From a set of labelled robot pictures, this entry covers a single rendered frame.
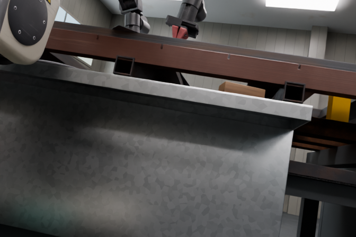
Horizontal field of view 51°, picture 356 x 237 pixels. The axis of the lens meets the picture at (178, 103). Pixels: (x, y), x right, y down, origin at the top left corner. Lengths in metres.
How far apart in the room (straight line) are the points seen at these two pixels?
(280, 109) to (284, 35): 7.66
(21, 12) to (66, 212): 0.50
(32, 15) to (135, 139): 0.39
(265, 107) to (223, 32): 7.75
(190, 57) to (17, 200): 0.56
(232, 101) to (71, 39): 0.52
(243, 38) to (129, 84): 7.65
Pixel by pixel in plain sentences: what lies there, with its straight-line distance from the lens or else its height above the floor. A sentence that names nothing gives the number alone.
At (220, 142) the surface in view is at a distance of 0.90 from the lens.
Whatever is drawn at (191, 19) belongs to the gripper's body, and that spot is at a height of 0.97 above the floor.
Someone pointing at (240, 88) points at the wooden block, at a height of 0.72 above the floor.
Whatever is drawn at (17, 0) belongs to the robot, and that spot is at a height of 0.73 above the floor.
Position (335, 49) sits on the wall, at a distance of 8.39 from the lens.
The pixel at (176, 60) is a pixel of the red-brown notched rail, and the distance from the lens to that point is 0.99.
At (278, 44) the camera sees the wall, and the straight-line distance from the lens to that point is 8.32.
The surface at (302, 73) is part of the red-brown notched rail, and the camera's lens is 1.00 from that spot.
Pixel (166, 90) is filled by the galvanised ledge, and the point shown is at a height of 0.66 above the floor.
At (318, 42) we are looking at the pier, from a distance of 8.11.
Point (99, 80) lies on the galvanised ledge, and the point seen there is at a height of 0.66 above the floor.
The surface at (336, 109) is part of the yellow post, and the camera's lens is 1.18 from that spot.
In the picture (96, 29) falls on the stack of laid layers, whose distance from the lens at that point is 1.11.
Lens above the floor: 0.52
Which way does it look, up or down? 9 degrees up
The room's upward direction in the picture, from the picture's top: 11 degrees clockwise
